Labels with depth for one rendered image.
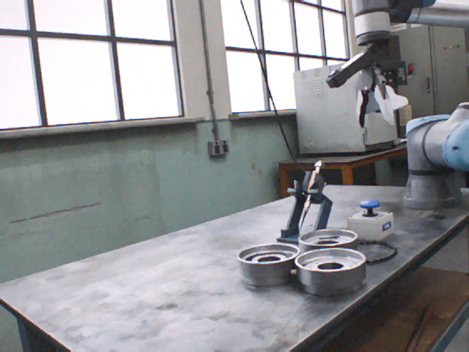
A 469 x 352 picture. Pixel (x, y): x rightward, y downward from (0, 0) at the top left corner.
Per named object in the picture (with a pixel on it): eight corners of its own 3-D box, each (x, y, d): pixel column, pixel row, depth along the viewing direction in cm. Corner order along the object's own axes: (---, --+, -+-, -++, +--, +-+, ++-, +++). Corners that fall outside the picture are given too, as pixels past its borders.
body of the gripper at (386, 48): (408, 87, 88) (403, 31, 87) (371, 90, 87) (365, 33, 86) (391, 91, 96) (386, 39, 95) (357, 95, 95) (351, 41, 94)
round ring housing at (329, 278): (368, 272, 66) (367, 248, 66) (364, 299, 57) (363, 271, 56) (304, 271, 70) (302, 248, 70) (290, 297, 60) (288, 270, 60)
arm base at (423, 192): (415, 197, 121) (414, 163, 119) (470, 199, 110) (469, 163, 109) (394, 208, 110) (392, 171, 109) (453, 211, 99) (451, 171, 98)
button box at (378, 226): (379, 242, 82) (378, 218, 81) (347, 239, 87) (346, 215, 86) (396, 232, 87) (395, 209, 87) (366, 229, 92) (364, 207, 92)
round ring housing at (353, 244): (347, 271, 68) (346, 246, 68) (290, 265, 74) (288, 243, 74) (366, 251, 77) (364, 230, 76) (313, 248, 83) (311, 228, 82)
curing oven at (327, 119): (373, 156, 278) (366, 58, 271) (299, 157, 321) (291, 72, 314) (409, 147, 322) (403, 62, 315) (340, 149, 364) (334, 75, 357)
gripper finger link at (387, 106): (419, 115, 83) (402, 80, 87) (392, 117, 82) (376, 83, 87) (413, 124, 85) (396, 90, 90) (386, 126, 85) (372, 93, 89)
